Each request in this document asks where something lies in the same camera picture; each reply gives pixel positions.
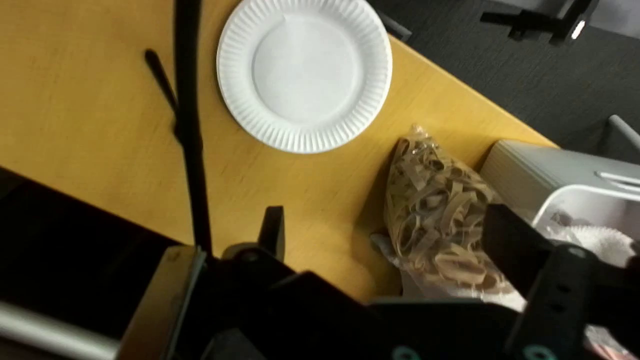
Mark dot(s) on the aluminium extrusion rail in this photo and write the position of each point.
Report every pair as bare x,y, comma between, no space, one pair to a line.
52,333

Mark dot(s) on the white cloth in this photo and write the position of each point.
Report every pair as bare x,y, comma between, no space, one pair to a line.
597,240

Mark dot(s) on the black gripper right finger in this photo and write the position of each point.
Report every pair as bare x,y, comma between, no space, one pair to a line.
553,293

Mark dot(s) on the clear bag of nuts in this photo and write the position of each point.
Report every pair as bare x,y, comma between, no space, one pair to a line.
436,220

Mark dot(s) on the white paper plate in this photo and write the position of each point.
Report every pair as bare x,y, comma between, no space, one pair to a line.
303,73

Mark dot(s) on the black floor stand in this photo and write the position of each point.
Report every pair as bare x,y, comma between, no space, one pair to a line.
547,21

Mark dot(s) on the white plastic storage bin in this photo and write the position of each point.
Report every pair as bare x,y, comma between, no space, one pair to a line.
532,173

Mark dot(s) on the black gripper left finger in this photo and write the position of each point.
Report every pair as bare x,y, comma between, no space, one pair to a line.
272,233

